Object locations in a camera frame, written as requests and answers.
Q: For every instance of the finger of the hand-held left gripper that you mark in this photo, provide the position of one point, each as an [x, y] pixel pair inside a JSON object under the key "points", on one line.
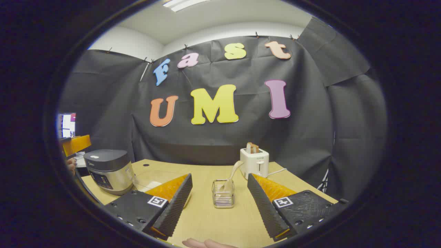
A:
{"points": [[81, 143]]}

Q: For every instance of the toasted bread slice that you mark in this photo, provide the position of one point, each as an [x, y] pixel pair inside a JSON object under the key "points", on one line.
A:
{"points": [[254, 148]]}

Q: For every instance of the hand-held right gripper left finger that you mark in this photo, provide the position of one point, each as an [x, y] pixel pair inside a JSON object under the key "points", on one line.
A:
{"points": [[175, 206]]}

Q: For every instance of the white side table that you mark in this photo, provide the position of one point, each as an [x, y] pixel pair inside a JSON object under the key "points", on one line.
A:
{"points": [[82, 161]]}

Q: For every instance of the silver black rice cooker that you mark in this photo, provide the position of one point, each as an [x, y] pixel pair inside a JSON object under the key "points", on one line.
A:
{"points": [[110, 172]]}

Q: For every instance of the black backdrop cloth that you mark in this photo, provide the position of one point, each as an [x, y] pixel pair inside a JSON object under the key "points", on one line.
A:
{"points": [[241, 137]]}

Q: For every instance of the wooden spoon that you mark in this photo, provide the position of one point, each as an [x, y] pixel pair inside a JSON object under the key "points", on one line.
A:
{"points": [[234, 172]]}

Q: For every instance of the ceiling light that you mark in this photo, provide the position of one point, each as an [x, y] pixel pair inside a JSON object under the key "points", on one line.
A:
{"points": [[182, 4]]}

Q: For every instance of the white toaster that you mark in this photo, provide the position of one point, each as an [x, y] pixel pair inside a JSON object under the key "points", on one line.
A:
{"points": [[255, 165]]}

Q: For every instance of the computer monitor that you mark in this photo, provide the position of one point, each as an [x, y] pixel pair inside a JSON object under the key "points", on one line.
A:
{"points": [[67, 125]]}

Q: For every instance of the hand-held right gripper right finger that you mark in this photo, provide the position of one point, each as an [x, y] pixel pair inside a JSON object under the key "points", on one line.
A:
{"points": [[263, 206]]}

